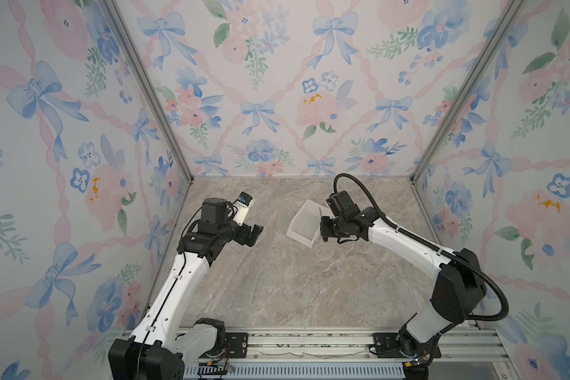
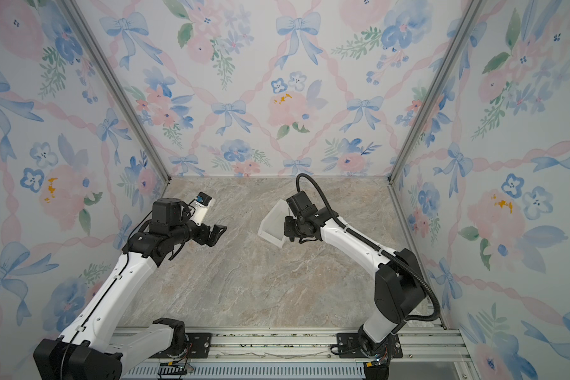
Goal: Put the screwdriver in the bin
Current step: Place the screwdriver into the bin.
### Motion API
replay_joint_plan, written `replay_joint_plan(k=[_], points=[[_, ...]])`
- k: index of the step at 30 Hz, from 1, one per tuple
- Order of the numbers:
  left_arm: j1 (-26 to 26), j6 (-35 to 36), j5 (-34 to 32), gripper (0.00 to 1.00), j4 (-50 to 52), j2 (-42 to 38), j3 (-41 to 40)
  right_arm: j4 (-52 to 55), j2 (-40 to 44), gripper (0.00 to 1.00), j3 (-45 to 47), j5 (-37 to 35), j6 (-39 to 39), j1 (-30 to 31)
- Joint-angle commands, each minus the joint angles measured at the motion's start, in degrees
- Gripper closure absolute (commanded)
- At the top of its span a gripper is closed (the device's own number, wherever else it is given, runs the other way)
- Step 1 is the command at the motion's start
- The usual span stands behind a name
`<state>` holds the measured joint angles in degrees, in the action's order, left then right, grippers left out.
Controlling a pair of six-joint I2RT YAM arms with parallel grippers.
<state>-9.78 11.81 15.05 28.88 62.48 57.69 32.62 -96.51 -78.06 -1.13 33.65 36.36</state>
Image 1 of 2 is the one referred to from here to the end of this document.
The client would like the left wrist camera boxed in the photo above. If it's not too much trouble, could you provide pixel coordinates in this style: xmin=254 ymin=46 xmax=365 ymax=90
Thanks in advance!
xmin=233 ymin=192 xmax=253 ymax=226

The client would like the black corrugated cable conduit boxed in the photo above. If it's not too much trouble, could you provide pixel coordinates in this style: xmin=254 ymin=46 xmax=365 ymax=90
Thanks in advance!
xmin=332 ymin=173 xmax=510 ymax=322

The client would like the aluminium rail frame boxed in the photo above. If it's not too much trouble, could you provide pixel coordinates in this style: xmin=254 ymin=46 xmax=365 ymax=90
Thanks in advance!
xmin=182 ymin=326 xmax=521 ymax=379

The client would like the right aluminium corner post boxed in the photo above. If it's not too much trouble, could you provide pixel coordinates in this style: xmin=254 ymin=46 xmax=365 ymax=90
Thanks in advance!
xmin=410 ymin=0 xmax=525 ymax=186

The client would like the white plastic bin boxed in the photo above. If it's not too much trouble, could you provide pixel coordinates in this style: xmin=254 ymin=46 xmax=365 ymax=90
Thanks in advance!
xmin=286 ymin=199 xmax=333 ymax=248

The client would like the left aluminium corner post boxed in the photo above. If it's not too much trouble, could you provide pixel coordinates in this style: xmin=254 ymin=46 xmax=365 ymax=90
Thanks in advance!
xmin=98 ymin=0 xmax=193 ymax=185

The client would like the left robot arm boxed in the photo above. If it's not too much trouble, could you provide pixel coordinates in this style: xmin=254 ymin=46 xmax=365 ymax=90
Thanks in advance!
xmin=108 ymin=193 xmax=263 ymax=379

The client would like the aluminium corner post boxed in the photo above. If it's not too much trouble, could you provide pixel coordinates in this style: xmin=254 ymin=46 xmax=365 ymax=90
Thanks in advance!
xmin=410 ymin=0 xmax=525 ymax=186
xmin=98 ymin=0 xmax=193 ymax=185

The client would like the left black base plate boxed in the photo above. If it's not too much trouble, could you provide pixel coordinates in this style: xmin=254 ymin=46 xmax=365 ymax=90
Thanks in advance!
xmin=220 ymin=332 xmax=250 ymax=359

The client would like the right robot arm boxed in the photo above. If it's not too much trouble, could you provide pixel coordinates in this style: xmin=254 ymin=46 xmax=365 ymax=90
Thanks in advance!
xmin=320 ymin=191 xmax=486 ymax=358

